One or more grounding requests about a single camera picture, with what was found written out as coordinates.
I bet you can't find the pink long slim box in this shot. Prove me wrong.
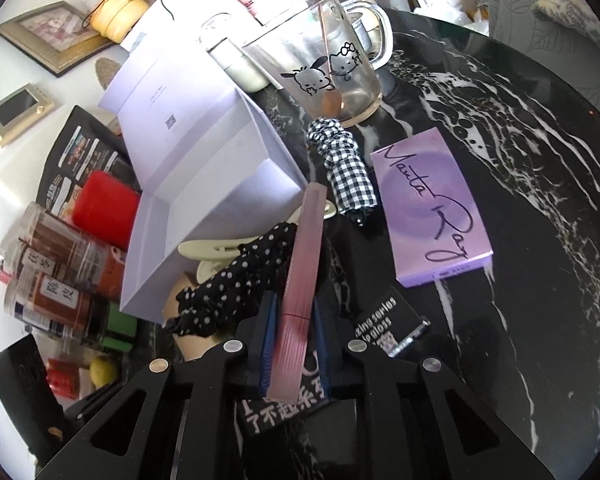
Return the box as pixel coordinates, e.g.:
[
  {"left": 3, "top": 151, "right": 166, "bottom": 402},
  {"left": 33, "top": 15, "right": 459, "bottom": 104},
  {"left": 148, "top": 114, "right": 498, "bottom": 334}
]
[{"left": 266, "top": 182, "right": 327, "bottom": 404}]

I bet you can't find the black polka dot scrunchie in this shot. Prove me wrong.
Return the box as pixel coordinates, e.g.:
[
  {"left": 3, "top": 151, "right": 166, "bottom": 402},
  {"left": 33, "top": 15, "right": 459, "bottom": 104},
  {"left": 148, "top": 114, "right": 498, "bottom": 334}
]
[{"left": 164, "top": 226, "right": 297, "bottom": 335}]

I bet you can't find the black lip gloss box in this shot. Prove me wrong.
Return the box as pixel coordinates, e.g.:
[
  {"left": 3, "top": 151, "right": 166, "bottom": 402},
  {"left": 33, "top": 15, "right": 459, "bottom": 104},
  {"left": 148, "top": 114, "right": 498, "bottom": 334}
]
[{"left": 237, "top": 286, "right": 430, "bottom": 434}]

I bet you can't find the cream hair claw clip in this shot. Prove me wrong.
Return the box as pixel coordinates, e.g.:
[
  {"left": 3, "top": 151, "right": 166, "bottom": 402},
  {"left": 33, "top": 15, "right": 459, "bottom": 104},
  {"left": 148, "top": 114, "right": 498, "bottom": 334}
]
[{"left": 178, "top": 196, "right": 337, "bottom": 285}]

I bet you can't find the black white gingham scrunchie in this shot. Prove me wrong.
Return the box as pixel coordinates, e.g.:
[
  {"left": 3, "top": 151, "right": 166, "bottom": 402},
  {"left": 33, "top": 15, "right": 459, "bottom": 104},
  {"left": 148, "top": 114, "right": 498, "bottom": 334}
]
[{"left": 308, "top": 117, "right": 377, "bottom": 226}]

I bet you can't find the purple Manta Ray box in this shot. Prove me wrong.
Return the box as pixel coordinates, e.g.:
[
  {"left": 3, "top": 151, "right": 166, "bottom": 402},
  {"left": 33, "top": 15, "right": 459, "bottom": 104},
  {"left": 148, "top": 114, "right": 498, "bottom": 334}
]
[{"left": 370, "top": 128, "right": 493, "bottom": 288}]

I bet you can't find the gold cardboard box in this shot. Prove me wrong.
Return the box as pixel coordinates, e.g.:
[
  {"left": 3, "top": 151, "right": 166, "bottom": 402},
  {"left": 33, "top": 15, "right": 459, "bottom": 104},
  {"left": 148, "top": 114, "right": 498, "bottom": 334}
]
[{"left": 162, "top": 272, "right": 228, "bottom": 362}]

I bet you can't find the orange label plastic jar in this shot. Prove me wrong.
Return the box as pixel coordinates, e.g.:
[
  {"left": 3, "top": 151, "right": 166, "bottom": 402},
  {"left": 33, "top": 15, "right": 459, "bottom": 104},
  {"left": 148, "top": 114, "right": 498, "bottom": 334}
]
[{"left": 5, "top": 266, "right": 92, "bottom": 341}]

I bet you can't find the yellow lemon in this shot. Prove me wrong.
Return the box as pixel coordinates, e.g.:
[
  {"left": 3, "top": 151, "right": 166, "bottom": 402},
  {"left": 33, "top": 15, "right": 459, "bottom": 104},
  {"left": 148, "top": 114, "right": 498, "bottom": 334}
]
[{"left": 90, "top": 356, "right": 118, "bottom": 389}]

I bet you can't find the green label black jar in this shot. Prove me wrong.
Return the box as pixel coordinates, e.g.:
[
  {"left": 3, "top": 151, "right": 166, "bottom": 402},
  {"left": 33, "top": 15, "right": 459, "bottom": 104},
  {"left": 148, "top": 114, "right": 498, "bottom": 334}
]
[{"left": 82, "top": 298, "right": 137, "bottom": 353}]

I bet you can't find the brown label plastic jar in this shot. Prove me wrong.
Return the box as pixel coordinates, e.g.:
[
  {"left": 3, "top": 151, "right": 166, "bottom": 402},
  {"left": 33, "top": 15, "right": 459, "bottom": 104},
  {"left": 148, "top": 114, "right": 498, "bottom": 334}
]
[{"left": 19, "top": 203, "right": 107, "bottom": 292}]

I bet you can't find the orange short jar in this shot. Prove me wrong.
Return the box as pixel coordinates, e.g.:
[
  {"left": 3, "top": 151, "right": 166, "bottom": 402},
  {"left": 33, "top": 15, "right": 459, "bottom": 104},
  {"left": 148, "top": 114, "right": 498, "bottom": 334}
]
[{"left": 92, "top": 245, "right": 126, "bottom": 301}]

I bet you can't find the white open gift box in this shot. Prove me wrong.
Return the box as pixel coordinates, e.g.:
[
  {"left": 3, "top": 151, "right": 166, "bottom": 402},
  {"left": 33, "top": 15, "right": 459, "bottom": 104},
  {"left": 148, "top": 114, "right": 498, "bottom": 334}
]
[{"left": 100, "top": 46, "right": 306, "bottom": 323}]

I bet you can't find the red canister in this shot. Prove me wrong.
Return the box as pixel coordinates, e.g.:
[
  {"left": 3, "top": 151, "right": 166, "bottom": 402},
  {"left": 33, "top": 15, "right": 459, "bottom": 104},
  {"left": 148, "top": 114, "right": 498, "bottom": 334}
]
[{"left": 71, "top": 171, "right": 140, "bottom": 252}]

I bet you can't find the rose gold spoon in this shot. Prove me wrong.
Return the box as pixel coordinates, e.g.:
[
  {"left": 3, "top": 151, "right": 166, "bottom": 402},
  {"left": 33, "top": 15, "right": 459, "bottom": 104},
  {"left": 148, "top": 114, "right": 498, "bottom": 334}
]
[{"left": 316, "top": 0, "right": 342, "bottom": 118}]

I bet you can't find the black snack bag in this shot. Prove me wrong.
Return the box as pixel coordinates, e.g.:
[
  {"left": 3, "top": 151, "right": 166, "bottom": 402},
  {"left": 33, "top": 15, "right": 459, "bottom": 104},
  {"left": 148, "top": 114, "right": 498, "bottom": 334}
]
[{"left": 35, "top": 105, "right": 140, "bottom": 223}]

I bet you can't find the glass mug with cartoon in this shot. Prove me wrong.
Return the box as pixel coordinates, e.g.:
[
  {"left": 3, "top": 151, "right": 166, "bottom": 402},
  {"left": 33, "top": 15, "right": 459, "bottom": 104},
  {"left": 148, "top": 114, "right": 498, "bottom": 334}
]
[{"left": 244, "top": 0, "right": 393, "bottom": 127}]

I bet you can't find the yellow cooking pot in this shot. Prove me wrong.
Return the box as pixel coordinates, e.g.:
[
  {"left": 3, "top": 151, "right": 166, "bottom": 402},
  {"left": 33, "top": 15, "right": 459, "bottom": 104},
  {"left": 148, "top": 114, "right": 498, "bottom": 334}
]
[{"left": 87, "top": 0, "right": 149, "bottom": 44}]

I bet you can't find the framed picture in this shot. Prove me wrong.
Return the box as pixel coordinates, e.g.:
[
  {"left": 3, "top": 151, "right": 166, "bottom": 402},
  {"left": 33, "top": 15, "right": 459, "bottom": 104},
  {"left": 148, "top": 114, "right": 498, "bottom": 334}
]
[{"left": 0, "top": 1, "right": 114, "bottom": 78}]

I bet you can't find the grey chair near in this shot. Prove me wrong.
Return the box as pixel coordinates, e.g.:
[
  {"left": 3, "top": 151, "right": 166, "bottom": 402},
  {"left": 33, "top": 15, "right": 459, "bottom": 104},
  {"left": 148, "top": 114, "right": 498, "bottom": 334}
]
[{"left": 486, "top": 0, "right": 600, "bottom": 111}]

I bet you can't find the floral cushion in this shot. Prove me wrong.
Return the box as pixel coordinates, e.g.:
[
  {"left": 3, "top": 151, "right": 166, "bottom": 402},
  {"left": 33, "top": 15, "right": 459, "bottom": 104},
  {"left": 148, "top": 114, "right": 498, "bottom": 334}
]
[{"left": 532, "top": 0, "right": 600, "bottom": 48}]

